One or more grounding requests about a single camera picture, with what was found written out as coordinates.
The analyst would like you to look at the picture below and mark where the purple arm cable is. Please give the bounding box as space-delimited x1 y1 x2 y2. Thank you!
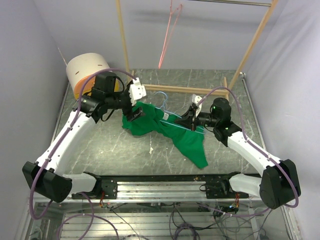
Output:
29 67 143 240
197 86 302 218

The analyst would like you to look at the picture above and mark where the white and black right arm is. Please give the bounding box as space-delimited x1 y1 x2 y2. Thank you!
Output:
174 95 301 210

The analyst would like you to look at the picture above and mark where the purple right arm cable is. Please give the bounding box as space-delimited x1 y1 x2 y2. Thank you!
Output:
197 86 302 218

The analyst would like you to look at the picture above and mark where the grey and orange bin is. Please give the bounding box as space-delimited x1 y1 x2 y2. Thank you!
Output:
66 52 110 100

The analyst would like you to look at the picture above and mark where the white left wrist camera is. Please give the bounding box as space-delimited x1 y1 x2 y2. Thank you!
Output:
129 77 147 106

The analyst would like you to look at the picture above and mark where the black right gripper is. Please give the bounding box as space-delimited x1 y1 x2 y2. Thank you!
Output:
174 105 219 132

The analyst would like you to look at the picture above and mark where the aluminium rail base frame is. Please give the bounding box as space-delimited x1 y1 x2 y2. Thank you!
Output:
14 72 301 240

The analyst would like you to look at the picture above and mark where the blue wire hanger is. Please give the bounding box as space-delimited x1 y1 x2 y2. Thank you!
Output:
155 91 205 135

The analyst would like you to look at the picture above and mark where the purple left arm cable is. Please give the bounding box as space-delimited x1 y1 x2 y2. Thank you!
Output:
29 67 143 240

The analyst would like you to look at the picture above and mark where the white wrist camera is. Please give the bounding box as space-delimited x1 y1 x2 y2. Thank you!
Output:
129 77 147 106
191 94 202 115

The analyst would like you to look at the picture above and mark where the wooden clothes rack frame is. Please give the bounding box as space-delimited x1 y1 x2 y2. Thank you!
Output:
115 0 279 87

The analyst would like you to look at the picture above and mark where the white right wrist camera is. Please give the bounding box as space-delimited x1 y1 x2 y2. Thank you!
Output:
191 94 202 115

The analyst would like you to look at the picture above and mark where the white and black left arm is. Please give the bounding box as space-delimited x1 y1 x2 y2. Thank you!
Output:
22 68 147 203

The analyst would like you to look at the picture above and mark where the green t shirt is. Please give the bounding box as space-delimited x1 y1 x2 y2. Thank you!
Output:
122 101 209 169

